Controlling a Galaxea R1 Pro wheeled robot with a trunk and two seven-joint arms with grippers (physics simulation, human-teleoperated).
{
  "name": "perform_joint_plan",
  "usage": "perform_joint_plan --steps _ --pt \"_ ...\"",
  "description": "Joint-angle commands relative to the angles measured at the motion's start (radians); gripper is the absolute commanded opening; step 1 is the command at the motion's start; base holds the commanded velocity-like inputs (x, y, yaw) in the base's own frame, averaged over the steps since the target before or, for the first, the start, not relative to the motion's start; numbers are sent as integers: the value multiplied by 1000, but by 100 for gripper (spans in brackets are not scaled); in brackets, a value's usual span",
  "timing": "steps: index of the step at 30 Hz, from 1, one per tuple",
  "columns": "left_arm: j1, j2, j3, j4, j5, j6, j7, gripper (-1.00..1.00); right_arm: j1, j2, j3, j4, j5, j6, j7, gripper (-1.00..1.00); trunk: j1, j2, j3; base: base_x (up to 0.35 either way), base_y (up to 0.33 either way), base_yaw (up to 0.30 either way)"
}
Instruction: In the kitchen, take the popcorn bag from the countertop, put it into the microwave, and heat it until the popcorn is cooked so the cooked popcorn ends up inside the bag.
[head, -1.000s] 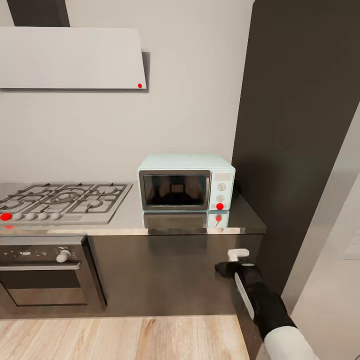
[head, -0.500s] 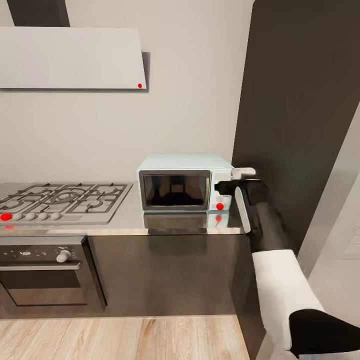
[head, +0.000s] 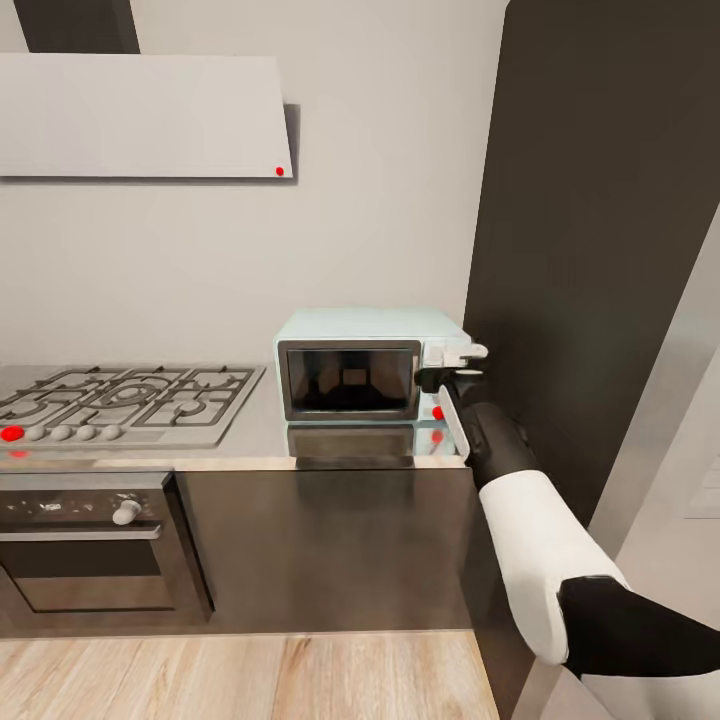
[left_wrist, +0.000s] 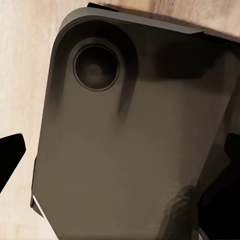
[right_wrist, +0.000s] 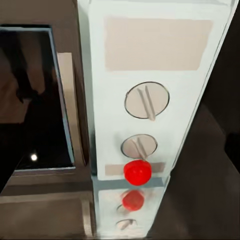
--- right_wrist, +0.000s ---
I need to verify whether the microwave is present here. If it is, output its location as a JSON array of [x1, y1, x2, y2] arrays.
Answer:
[[0, 0, 240, 186]]

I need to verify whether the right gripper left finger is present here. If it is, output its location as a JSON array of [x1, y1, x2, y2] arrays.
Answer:
[[0, 133, 26, 193]]

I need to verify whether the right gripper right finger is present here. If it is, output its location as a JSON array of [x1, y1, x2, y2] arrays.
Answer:
[[224, 132, 240, 172]]

